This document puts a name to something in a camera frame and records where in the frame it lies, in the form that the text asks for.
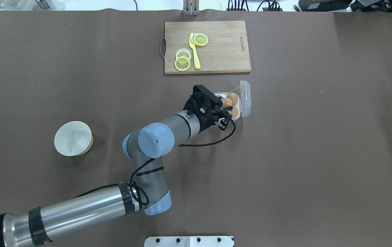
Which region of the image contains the wooden cutting board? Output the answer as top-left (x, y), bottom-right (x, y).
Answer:
top-left (164, 21), bottom-right (251, 74)

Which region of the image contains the lemon slice back left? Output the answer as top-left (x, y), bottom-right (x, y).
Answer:
top-left (175, 48), bottom-right (192, 59)

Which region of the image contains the clear plastic egg box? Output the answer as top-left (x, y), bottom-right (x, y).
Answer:
top-left (214, 80), bottom-right (252, 121)

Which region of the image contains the brown egg lower box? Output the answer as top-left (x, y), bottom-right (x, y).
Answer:
top-left (230, 106), bottom-right (239, 119)

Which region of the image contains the brown egg box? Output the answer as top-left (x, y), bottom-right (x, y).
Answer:
top-left (227, 92), bottom-right (239, 106)
top-left (230, 106), bottom-right (239, 119)

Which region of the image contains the brown egg upper box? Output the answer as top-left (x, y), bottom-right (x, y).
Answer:
top-left (227, 92), bottom-right (239, 106)

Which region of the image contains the lemon slice right pair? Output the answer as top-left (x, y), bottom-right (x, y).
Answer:
top-left (190, 33), bottom-right (208, 46)

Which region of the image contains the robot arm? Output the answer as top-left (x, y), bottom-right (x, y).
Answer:
top-left (0, 85), bottom-right (236, 247)

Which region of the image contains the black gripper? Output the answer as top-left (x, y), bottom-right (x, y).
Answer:
top-left (183, 84), bottom-right (233, 133)

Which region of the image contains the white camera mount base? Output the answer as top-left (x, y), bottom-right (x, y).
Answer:
top-left (144, 236), bottom-right (235, 247)

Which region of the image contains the aluminium profile post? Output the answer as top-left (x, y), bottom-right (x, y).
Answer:
top-left (182, 0), bottom-right (200, 16)

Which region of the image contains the yellow plastic knife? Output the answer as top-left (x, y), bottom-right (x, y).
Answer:
top-left (188, 32), bottom-right (201, 70)

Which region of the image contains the lemon slice front left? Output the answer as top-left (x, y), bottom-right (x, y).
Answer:
top-left (174, 56), bottom-right (191, 71)

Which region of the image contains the white bowl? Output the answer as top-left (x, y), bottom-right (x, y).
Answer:
top-left (54, 121), bottom-right (94, 156)

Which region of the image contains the brown egg from bowl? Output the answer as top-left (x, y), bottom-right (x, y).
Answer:
top-left (221, 97), bottom-right (233, 108)

